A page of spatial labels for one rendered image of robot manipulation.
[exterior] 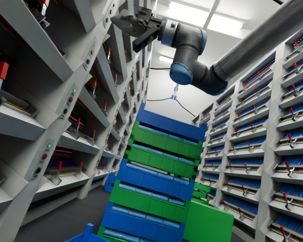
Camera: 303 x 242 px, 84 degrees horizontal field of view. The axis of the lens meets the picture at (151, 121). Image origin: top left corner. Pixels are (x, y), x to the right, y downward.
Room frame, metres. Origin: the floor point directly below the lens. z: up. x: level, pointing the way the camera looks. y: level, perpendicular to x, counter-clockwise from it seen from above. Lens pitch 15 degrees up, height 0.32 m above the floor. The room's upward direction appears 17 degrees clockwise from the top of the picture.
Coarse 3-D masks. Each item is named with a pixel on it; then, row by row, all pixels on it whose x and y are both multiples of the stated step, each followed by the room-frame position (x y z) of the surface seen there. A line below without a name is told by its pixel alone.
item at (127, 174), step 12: (120, 168) 0.67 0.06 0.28; (132, 168) 0.67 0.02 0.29; (120, 180) 0.67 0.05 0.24; (132, 180) 0.68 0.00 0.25; (144, 180) 0.68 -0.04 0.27; (156, 180) 0.68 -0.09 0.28; (168, 180) 0.68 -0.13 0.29; (192, 180) 0.69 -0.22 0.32; (168, 192) 0.68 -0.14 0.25; (180, 192) 0.69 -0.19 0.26; (192, 192) 0.69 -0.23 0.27
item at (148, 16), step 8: (144, 8) 0.52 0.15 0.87; (136, 16) 0.52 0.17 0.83; (144, 16) 0.52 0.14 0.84; (152, 16) 0.54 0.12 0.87; (136, 24) 0.52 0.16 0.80; (144, 24) 0.52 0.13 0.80; (152, 24) 0.53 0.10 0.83; (160, 24) 0.54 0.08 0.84; (136, 32) 0.56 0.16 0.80; (144, 32) 0.55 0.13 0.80; (160, 32) 0.53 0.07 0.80; (160, 40) 0.56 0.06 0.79
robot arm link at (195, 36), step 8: (184, 24) 0.51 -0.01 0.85; (176, 32) 0.51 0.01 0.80; (184, 32) 0.51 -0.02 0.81; (192, 32) 0.51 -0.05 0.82; (200, 32) 0.51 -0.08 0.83; (176, 40) 0.53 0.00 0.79; (184, 40) 0.52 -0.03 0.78; (192, 40) 0.51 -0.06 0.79; (200, 40) 0.51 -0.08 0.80; (176, 48) 0.57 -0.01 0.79; (200, 48) 0.53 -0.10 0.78
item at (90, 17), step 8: (56, 0) 0.46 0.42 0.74; (64, 0) 0.48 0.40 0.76; (72, 0) 0.45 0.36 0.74; (80, 0) 0.40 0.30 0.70; (72, 8) 0.49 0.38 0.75; (80, 8) 0.42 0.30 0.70; (88, 8) 0.43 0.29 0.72; (80, 16) 0.44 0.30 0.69; (88, 16) 0.46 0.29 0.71; (96, 16) 0.50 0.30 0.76; (104, 16) 0.50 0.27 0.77; (88, 24) 0.48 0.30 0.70; (96, 24) 0.51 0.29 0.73
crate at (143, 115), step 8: (144, 104) 0.67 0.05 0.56; (144, 112) 0.67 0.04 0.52; (152, 112) 0.67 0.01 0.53; (136, 120) 0.67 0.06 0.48; (144, 120) 0.67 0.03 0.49; (152, 120) 0.68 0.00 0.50; (160, 120) 0.68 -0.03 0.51; (168, 120) 0.68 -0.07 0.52; (176, 120) 0.68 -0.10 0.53; (152, 128) 0.73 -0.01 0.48; (160, 128) 0.68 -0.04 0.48; (168, 128) 0.68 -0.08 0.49; (176, 128) 0.68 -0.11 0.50; (184, 128) 0.68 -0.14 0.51; (192, 128) 0.69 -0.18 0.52; (200, 128) 0.69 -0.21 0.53; (184, 136) 0.70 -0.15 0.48; (192, 136) 0.69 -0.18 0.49; (200, 136) 0.69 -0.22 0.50
